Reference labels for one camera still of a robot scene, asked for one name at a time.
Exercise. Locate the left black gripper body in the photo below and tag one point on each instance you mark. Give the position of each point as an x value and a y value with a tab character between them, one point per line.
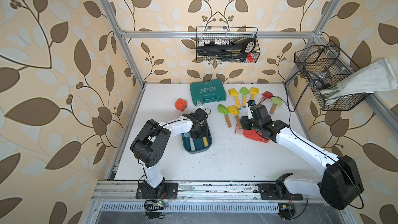
204	132

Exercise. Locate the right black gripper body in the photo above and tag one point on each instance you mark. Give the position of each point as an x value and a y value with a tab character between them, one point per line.
248	124

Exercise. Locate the large yellow shovel yellow handle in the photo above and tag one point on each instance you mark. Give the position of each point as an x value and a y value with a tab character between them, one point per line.
205	141

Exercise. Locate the teal storage box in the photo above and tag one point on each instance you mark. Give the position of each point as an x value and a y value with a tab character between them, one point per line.
199	145

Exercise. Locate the green trowel wooden handle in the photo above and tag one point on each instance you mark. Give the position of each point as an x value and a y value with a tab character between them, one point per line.
276	101

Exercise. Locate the red shovel wooden handle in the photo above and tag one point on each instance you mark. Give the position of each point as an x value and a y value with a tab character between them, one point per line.
266	96

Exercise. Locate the green round shovel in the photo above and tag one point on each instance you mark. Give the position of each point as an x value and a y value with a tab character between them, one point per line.
224	110

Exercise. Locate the yellow square shovel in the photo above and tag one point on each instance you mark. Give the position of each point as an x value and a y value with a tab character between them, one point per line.
234	111

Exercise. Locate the yellow shovel wooden handle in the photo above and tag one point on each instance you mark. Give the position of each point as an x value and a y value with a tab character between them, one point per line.
254	91

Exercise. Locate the green shovel orange handle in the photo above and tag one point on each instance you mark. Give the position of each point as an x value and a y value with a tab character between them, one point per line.
244	91

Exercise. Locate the yellow shovel blue handle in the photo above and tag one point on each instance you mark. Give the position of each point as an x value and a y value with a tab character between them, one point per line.
233	92

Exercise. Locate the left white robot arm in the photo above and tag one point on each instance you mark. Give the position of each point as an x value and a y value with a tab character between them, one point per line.
150	144

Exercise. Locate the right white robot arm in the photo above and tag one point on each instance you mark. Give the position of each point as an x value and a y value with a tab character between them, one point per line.
338	182

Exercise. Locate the light blue shovel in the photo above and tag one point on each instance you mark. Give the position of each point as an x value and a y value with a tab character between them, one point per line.
192	146

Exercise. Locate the red work glove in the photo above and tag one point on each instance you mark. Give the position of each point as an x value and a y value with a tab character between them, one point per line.
250	134

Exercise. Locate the red cube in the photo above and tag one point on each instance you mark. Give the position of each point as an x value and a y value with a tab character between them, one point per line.
181	105

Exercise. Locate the green tool case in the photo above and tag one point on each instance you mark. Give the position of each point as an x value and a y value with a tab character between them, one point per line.
207	92

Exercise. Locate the black handheld tool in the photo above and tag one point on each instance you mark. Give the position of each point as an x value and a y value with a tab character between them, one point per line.
242	48

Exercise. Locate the white cloth bag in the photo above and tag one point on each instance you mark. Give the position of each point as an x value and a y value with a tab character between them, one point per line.
378	76

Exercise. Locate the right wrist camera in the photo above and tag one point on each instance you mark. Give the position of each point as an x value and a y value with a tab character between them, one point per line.
250	103

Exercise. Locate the right wire basket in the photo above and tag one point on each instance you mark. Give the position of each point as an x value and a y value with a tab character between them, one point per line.
322	68

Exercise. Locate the wire basket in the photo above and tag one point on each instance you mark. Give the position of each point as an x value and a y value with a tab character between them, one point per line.
322	68
227	44

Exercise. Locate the back wire basket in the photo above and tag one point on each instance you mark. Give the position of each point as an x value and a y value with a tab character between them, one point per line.
227	44

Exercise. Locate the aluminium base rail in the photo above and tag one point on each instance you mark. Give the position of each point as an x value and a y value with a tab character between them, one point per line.
200	196

